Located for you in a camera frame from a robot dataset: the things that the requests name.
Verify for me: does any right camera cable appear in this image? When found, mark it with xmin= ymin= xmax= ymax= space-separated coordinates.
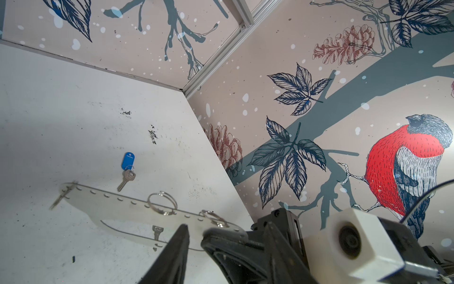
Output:
xmin=398 ymin=178 xmax=454 ymax=224

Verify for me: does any silver keyring on holder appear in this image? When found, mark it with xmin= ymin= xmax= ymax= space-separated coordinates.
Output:
xmin=147 ymin=191 xmax=178 ymax=216

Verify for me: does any silver key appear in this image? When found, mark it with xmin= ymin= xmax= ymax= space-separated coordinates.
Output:
xmin=117 ymin=169 xmax=136 ymax=192

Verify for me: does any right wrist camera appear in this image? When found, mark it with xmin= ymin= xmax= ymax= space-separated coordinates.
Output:
xmin=303 ymin=209 xmax=442 ymax=284

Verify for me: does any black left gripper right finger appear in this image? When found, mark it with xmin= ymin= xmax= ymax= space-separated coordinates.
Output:
xmin=264 ymin=222 xmax=317 ymax=284

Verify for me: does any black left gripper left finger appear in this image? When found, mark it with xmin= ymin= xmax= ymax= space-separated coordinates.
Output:
xmin=139 ymin=224 xmax=190 ymax=284

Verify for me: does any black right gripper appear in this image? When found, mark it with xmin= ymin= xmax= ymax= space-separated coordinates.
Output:
xmin=200 ymin=207 xmax=309 ymax=284

